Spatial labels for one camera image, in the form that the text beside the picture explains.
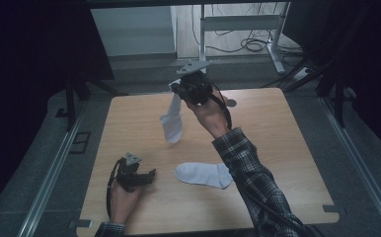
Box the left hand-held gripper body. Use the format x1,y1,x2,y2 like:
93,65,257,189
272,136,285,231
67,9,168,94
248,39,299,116
115,151,147,194

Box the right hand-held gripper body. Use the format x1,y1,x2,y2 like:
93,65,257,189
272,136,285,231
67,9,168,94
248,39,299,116
176,59,214,107

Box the white sock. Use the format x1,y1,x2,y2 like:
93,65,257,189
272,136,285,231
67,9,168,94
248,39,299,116
159,78,184,145
173,161,234,191

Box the person's left hand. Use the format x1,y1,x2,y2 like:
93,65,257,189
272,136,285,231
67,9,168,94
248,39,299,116
109,184,143,225

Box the person's right hand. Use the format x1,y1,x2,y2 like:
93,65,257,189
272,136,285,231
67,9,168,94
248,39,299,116
185,90,232,139

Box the white cabinet panel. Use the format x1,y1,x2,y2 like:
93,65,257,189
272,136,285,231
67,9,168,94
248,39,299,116
90,5,177,57

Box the black metal stand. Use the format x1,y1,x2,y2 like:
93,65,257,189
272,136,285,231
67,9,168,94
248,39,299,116
63,58,129,132

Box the white power strip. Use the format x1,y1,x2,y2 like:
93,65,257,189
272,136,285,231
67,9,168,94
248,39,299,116
291,66,312,82

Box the black tripod stand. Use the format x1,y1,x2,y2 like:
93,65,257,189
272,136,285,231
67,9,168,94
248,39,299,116
261,42,358,129

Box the left hand-held gripper black cable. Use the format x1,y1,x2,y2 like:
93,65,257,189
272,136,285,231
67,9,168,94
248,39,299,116
105,157,127,221

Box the hand-held gripper black cable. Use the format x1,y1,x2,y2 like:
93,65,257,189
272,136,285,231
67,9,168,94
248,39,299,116
105,157,127,221
207,81,234,131

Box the right hand-held gripper black cable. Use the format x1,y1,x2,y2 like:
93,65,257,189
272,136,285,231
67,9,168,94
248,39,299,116
207,81,234,131

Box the black coiled floor cable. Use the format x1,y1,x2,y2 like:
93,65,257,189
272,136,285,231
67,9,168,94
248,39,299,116
191,3,280,54

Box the white metal desk frame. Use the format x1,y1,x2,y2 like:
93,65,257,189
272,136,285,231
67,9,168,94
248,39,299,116
197,1,292,78

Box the aluminium floor rail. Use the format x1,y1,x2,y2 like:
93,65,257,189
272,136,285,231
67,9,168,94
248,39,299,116
16,102,88,237
319,97,381,237

